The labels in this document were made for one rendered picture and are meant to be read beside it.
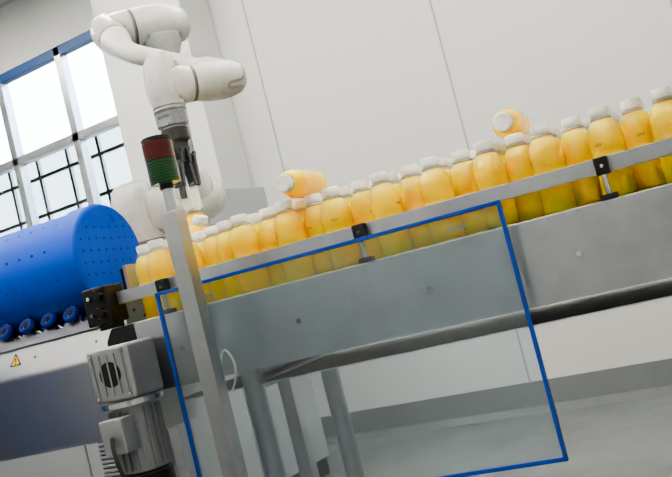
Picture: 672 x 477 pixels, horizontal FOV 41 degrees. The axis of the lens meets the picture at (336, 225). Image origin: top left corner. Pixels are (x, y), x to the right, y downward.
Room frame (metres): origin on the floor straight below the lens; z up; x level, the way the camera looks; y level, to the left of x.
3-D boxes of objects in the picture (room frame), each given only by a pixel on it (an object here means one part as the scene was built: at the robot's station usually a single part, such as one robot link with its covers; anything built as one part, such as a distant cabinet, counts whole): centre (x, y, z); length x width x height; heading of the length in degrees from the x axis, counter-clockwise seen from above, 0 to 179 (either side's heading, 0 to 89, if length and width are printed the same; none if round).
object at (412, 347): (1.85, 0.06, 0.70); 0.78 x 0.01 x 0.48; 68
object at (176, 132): (2.45, 0.37, 1.35); 0.08 x 0.07 x 0.09; 157
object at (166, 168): (1.86, 0.32, 1.18); 0.06 x 0.06 x 0.05
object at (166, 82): (2.45, 0.36, 1.53); 0.13 x 0.11 x 0.16; 116
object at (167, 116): (2.45, 0.37, 1.43); 0.09 x 0.09 x 0.06
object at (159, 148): (1.86, 0.32, 1.23); 0.06 x 0.06 x 0.04
